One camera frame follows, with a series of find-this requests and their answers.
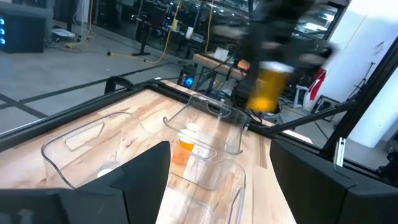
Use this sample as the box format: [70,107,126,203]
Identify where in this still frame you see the clear plastic bin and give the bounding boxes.
[40,111,246,224]
[162,94,249,191]

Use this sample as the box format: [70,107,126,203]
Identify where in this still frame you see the red and white chair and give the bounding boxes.
[307,68,327,102]

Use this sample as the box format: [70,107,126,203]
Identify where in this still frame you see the black cable hook clamp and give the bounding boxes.
[104,76,136,94]

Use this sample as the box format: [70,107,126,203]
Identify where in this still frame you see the black aluminium table frame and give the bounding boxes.
[0,35,398,187]

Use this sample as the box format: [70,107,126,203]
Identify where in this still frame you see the computer tower blue lights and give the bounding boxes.
[0,2,53,54]

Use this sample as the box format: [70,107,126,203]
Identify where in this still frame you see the wooden workbench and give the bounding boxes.
[192,52,249,80]

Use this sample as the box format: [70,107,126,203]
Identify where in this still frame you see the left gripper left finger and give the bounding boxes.
[0,141,172,224]

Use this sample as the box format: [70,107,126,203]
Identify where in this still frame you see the small white box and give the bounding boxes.
[213,46,231,62]

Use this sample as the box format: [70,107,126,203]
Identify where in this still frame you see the silver aluminium bracket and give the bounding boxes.
[334,136,346,167]

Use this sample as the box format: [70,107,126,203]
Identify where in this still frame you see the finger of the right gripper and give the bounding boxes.
[295,43,339,67]
[232,62,261,110]

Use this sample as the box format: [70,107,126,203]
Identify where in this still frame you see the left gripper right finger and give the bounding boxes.
[269,139,398,224]

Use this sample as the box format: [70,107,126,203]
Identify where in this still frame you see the black stand post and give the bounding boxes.
[130,18,153,57]

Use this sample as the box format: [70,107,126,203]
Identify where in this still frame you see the large orange pill bottle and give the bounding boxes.
[171,129,197,166]
[247,61,295,113]

